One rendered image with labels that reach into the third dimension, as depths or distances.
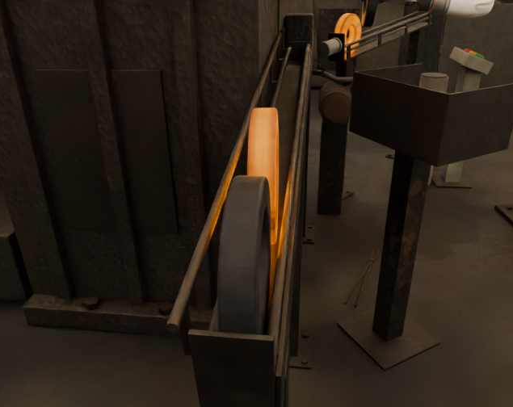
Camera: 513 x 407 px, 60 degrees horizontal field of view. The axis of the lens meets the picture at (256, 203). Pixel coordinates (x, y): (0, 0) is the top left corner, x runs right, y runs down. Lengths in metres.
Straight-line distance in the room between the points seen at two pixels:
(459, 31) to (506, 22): 0.34
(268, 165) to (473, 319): 1.08
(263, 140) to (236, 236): 0.19
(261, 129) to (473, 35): 3.14
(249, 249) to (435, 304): 1.18
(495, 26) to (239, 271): 3.43
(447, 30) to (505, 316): 2.37
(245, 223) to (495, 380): 1.04
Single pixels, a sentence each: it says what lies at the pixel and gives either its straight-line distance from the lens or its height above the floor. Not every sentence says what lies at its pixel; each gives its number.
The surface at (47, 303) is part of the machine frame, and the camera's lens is 1.47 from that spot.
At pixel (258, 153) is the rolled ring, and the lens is 0.53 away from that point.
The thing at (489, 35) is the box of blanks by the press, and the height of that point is 0.54.
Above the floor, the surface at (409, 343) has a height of 0.01.
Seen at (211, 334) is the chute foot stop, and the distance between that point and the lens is 0.40.
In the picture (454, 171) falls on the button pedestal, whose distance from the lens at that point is 2.35.
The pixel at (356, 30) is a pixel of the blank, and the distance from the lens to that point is 1.97.
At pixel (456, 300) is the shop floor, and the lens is 1.56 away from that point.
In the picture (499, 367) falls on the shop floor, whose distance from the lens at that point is 1.38.
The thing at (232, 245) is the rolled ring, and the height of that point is 0.70.
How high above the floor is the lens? 0.90
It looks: 26 degrees down
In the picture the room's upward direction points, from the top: 1 degrees counter-clockwise
